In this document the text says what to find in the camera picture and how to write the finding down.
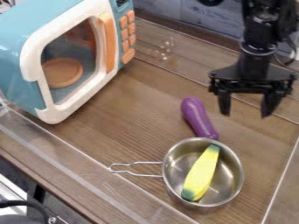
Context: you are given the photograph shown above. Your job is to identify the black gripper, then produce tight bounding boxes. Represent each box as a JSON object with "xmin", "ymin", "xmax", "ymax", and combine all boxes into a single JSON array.
[{"xmin": 209, "ymin": 48, "xmax": 295, "ymax": 118}]

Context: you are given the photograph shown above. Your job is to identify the purple toy eggplant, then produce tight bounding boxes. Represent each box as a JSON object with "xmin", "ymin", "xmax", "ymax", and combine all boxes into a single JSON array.
[{"xmin": 181, "ymin": 97, "xmax": 220, "ymax": 140}]

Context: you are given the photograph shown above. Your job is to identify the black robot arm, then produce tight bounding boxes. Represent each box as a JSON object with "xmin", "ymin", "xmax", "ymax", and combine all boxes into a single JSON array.
[{"xmin": 209, "ymin": 0, "xmax": 297, "ymax": 117}]

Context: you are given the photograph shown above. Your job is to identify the orange microwave turntable plate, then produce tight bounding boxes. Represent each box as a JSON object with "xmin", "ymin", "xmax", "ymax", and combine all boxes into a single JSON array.
[{"xmin": 41, "ymin": 58, "xmax": 82, "ymax": 88}]

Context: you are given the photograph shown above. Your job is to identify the blue toy microwave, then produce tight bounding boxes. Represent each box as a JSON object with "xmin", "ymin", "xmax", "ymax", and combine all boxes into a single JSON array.
[{"xmin": 0, "ymin": 0, "xmax": 136, "ymax": 124}]

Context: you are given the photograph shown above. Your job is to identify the silver pot with wire handle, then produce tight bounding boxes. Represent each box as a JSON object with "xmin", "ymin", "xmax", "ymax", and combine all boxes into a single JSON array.
[{"xmin": 108, "ymin": 137, "xmax": 244, "ymax": 214}]

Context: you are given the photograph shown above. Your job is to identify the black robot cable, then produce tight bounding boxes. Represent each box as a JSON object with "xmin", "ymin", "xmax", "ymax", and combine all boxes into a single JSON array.
[{"xmin": 196, "ymin": 0, "xmax": 299, "ymax": 67}]

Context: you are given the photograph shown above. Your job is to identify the black cable lower left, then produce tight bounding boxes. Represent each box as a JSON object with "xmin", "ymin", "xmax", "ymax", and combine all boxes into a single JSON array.
[{"xmin": 0, "ymin": 199, "xmax": 52, "ymax": 224}]

